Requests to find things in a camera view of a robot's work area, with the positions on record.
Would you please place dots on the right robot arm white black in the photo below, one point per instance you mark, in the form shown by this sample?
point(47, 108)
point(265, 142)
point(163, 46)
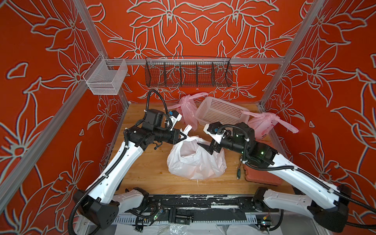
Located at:
point(325, 203)

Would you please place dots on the black wire wall basket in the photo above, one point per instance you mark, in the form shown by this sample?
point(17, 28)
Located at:
point(188, 72)

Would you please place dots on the green handled screwdriver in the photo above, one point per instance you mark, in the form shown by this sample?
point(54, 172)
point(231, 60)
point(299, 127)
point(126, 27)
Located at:
point(239, 172)

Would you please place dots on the red plastic tool case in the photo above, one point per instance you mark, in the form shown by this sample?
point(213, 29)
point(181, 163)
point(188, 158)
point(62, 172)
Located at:
point(261, 177)

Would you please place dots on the pink printed plastic bag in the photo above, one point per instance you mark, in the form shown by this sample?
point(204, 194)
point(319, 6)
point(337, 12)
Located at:
point(263, 123)

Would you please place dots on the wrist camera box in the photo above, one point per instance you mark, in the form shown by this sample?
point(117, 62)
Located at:
point(156, 119)
point(213, 131)

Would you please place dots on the white plastic bag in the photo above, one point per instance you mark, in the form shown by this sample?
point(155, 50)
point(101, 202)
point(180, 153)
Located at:
point(189, 160)

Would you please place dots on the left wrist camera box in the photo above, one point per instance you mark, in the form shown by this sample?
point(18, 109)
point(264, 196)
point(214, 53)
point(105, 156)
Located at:
point(156, 119)

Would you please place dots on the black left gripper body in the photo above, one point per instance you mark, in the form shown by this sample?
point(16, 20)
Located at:
point(165, 135)

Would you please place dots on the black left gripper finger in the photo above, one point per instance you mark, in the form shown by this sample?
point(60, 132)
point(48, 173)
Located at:
point(182, 134)
point(182, 139)

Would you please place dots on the plain pink plastic bag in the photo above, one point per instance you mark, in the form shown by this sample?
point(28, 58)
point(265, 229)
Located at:
point(188, 109)

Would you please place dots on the white wire wall basket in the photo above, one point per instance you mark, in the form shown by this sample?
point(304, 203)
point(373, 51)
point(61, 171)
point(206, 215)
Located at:
point(106, 76)

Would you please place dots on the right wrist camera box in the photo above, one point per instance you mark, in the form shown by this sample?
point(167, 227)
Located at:
point(213, 131)

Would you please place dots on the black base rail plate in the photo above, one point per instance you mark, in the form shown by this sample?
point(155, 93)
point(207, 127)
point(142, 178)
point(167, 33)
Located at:
point(195, 209)

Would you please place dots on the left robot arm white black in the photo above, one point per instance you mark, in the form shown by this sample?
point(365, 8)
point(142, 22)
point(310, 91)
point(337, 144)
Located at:
point(99, 203)

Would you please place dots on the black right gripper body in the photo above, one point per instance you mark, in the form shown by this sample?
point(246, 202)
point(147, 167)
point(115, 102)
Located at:
point(228, 143)

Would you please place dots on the white perforated plastic basket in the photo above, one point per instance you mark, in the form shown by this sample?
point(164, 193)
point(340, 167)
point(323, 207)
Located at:
point(213, 110)

